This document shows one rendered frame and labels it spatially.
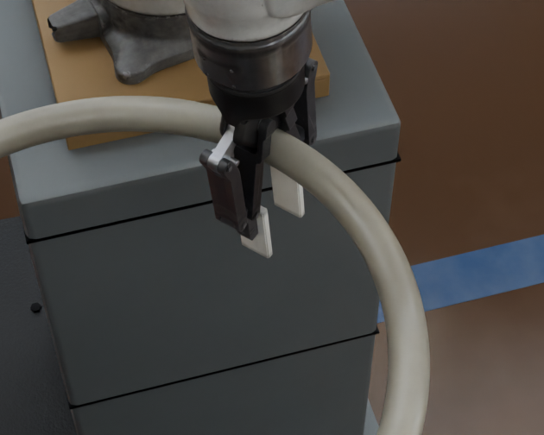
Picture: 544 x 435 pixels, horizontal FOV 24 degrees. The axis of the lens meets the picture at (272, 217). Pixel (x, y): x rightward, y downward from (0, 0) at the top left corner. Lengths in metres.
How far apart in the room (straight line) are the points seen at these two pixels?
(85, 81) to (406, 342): 0.53
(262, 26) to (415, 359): 0.26
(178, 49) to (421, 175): 1.07
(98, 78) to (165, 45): 0.08
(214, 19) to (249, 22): 0.02
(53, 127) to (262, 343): 0.58
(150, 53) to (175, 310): 0.32
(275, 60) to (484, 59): 1.64
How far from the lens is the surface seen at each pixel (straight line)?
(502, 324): 2.13
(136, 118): 1.05
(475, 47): 2.54
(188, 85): 1.29
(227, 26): 0.87
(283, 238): 1.39
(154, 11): 1.27
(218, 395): 1.64
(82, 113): 1.06
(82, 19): 1.32
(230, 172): 0.98
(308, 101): 1.05
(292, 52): 0.91
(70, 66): 1.32
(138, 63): 1.29
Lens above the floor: 1.76
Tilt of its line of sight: 52 degrees down
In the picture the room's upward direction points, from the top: straight up
